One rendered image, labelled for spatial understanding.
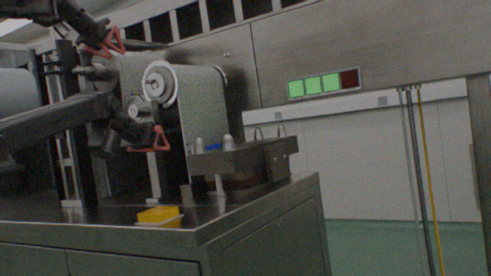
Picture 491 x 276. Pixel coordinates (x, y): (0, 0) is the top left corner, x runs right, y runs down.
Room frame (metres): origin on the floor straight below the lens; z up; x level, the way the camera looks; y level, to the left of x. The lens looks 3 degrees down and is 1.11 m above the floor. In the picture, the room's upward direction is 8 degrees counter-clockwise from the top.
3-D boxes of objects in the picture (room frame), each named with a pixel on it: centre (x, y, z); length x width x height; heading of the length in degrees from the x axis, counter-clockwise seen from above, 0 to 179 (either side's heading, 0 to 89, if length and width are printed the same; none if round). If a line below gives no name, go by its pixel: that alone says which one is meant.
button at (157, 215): (0.95, 0.21, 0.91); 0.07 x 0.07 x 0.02; 56
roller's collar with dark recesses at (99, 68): (1.36, 0.44, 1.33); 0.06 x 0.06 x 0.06; 56
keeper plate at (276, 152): (1.23, -0.11, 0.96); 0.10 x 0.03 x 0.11; 146
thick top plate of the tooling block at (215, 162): (1.27, -0.02, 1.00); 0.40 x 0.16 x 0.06; 146
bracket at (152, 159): (1.22, 0.27, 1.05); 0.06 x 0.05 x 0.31; 146
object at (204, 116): (1.30, 0.10, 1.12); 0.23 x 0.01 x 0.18; 146
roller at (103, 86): (1.48, 0.35, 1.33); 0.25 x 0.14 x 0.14; 146
